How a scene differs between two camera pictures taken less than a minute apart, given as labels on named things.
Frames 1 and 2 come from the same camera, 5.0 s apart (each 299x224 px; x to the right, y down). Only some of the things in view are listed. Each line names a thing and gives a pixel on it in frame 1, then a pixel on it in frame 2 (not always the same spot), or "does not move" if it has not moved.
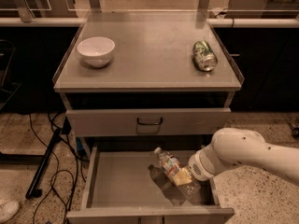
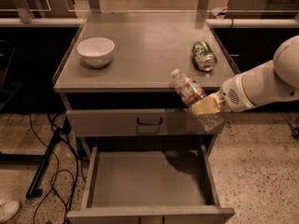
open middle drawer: x=132 y=185 does not move
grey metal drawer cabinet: x=145 y=91 does not move
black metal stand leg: x=32 y=191 does not move
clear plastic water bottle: x=190 y=191 → x=189 y=92
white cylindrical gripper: x=196 y=168 → x=232 y=93
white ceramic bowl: x=96 y=51 does not move
